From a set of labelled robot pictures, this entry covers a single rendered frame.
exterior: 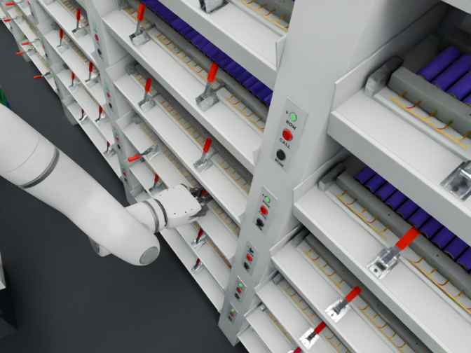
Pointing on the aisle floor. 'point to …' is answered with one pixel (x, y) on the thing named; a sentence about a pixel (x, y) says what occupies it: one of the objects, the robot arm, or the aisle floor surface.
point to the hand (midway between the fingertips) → (206, 193)
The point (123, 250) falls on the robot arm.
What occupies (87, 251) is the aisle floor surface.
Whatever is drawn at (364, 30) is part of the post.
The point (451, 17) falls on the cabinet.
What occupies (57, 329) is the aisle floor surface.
